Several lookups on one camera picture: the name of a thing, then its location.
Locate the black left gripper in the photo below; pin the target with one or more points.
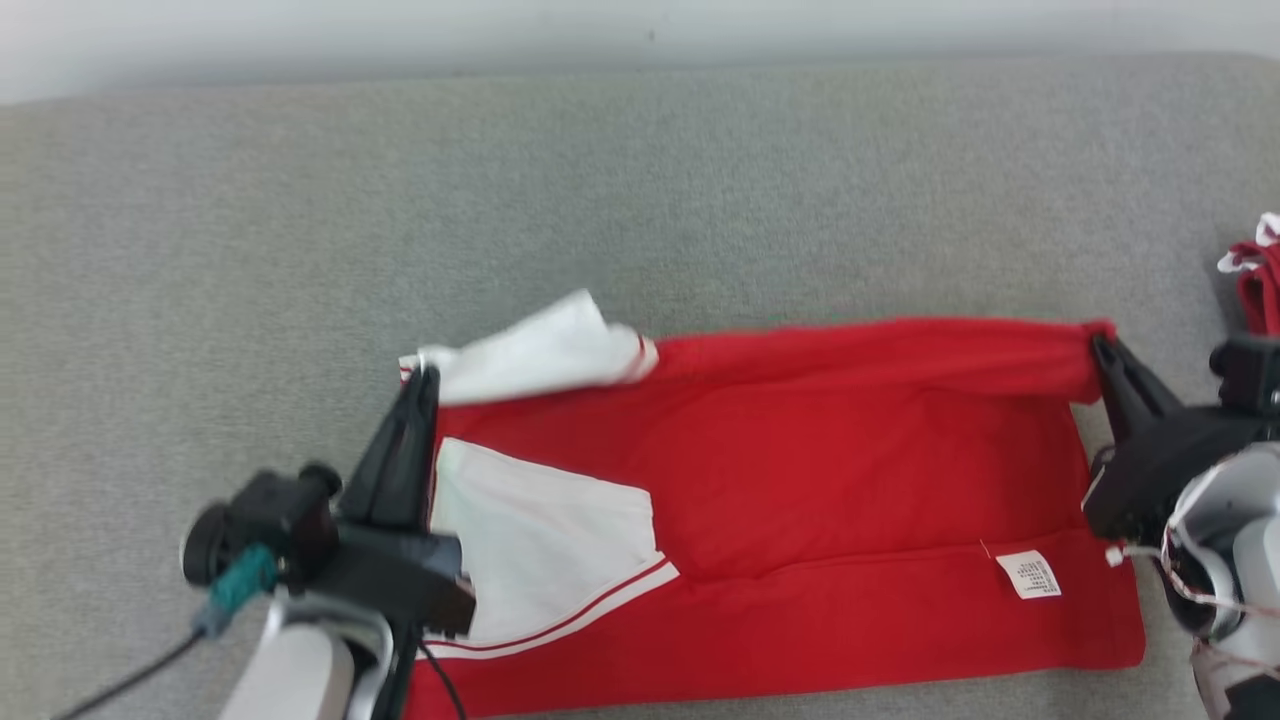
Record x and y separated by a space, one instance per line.
400 565

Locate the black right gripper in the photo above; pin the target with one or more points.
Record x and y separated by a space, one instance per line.
1150 475

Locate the red white basketball jersey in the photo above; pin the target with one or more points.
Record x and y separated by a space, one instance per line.
800 470

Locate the grey fabric sofa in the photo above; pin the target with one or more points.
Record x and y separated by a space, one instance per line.
600 200

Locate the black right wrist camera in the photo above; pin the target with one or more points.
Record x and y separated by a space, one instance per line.
1250 375

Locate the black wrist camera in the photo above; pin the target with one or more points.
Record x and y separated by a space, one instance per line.
270 520
1250 375

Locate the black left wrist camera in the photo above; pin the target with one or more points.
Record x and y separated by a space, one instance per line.
270 520

